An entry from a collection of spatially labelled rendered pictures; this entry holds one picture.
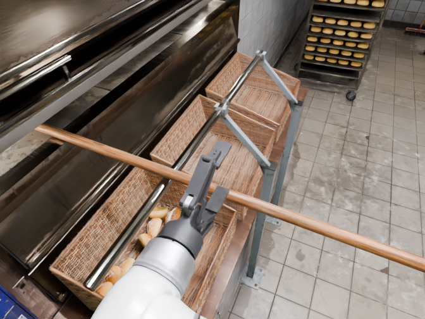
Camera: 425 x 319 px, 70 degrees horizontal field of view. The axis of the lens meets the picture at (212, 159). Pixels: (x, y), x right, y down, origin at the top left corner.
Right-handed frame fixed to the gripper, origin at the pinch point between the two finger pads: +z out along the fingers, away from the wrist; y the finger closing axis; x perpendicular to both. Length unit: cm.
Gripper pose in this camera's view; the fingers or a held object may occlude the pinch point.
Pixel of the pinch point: (222, 170)
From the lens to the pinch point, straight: 63.8
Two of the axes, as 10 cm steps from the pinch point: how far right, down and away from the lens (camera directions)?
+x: 9.1, 2.9, -3.0
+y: 0.0, 7.2, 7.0
